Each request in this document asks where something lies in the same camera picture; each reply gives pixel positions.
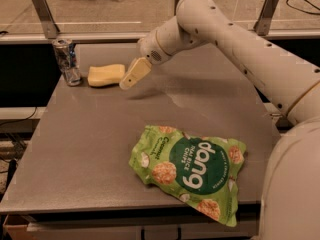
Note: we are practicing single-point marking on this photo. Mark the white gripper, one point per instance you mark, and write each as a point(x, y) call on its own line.
point(149, 49)

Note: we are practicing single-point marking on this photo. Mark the yellow sponge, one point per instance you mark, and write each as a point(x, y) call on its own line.
point(105, 75)

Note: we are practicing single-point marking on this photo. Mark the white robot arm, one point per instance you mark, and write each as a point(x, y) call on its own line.
point(290, 203)

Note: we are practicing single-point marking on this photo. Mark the silver blue redbull can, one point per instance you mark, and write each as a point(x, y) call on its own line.
point(67, 62)

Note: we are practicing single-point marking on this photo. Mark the green dang chips bag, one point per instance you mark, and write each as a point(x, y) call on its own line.
point(201, 172)

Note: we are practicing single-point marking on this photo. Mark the cardboard box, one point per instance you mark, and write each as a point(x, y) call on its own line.
point(16, 227)

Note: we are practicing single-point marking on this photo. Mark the left metal bracket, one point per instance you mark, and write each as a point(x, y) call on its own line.
point(50, 29)

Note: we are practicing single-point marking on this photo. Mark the right metal bracket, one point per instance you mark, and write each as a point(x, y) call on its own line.
point(263, 23)

